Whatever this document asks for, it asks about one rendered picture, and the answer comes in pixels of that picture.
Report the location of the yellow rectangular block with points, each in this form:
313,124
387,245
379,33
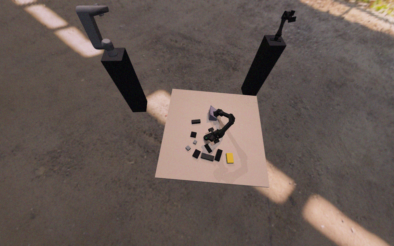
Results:
229,157

